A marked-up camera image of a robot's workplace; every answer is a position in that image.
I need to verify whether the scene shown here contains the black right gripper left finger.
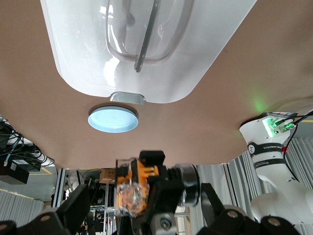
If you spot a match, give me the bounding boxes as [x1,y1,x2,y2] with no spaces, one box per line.
[31,183,91,235]

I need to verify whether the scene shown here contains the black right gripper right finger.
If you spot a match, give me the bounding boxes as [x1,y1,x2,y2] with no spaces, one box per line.
[199,182,260,235]

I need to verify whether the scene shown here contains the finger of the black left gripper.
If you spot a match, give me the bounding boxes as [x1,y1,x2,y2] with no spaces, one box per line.
[146,180,186,235]
[138,150,165,169]

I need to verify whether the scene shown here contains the orange and black switch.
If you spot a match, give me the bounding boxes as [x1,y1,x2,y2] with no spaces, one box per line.
[114,156,201,218]

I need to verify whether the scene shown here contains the brown cardboard box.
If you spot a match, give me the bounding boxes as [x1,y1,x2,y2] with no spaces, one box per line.
[99,167,117,184]

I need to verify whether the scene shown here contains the black power supply box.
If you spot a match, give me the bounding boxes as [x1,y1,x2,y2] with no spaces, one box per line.
[0,158,30,185]

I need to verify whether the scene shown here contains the white lidded storage box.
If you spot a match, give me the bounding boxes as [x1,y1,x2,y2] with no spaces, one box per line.
[40,0,258,105]

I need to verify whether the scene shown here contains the light blue round plate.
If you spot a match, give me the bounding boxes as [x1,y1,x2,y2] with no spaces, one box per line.
[88,105,140,134]

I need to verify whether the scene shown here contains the aluminium frame post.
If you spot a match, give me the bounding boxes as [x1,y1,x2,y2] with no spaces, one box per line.
[54,168,72,209]

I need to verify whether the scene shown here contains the tangled black cables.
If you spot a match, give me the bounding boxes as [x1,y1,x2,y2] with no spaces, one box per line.
[0,115,56,177]

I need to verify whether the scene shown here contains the black left arm base cables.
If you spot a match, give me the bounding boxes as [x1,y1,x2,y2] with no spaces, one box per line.
[281,114,313,154]

